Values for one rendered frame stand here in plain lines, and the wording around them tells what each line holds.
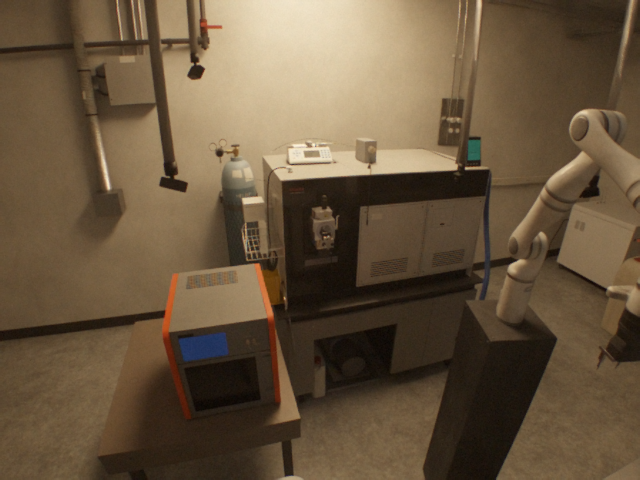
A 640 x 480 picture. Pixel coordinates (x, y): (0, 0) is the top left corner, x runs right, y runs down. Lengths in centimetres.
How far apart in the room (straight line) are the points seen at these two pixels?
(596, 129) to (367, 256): 128
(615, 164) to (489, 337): 64
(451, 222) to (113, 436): 189
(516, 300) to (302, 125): 203
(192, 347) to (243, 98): 191
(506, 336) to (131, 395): 144
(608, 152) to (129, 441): 165
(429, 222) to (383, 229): 29
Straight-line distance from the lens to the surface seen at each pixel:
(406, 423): 233
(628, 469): 135
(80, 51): 273
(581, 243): 442
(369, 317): 201
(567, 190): 105
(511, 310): 129
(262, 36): 272
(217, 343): 121
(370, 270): 193
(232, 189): 238
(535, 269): 124
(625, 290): 92
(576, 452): 259
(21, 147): 302
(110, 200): 275
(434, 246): 207
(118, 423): 157
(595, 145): 94
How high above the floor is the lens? 182
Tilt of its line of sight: 24 degrees down
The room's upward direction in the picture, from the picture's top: straight up
